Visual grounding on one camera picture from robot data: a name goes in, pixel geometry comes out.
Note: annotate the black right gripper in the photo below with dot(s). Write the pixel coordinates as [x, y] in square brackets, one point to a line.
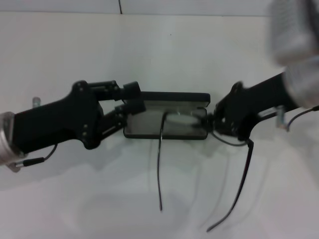
[254, 102]

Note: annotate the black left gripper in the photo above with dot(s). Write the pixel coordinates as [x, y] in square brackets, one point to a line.
[57, 119]

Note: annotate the black glasses case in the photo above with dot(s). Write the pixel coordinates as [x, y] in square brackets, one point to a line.
[174, 97]

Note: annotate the black glasses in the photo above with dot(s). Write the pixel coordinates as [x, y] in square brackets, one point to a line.
[160, 139]

